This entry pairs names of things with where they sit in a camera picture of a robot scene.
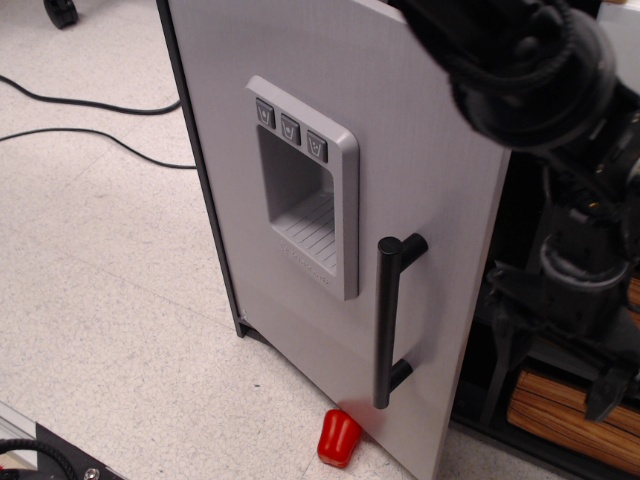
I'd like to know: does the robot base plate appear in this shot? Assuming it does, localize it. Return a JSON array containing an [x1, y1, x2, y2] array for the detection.
[[0, 399, 126, 480]]

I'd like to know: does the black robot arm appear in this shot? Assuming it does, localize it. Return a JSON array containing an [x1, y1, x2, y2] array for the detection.
[[398, 1, 639, 422]]

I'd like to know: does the black fridge door handle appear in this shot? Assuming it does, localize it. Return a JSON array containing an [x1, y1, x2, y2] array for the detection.
[[372, 233, 429, 410]]

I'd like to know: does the white counter top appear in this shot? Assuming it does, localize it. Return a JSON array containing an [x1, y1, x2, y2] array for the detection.
[[597, 1, 639, 37]]

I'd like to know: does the black floor cable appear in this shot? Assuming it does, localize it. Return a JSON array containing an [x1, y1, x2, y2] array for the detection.
[[0, 74, 182, 116], [0, 127, 197, 170]]

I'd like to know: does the black floor cable lower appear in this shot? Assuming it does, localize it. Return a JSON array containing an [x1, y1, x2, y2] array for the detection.
[[0, 127, 197, 170]]

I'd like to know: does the black caster wheel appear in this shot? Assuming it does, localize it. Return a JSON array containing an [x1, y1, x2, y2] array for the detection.
[[43, 0, 79, 30]]

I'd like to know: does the grey toy fridge door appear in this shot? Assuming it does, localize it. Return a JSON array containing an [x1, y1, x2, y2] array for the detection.
[[158, 1, 508, 479]]

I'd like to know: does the red bell pepper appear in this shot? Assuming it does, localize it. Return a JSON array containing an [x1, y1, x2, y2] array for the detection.
[[317, 409, 363, 469]]

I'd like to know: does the black floor cable upper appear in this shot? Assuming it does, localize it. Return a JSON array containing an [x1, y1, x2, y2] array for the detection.
[[0, 74, 182, 116]]

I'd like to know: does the upper woven storage basket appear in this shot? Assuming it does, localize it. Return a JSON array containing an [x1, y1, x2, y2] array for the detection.
[[625, 275, 640, 326]]

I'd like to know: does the grey water dispenser panel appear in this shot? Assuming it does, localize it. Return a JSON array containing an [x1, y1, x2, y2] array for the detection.
[[246, 75, 359, 301]]

